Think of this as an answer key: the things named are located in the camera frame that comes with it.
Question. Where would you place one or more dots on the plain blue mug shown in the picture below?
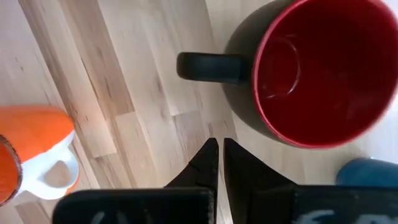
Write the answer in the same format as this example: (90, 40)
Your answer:
(367, 171)

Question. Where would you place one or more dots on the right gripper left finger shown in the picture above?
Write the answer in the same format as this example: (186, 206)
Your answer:
(199, 174)

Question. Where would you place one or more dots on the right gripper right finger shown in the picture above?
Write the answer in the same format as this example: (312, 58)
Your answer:
(245, 186)

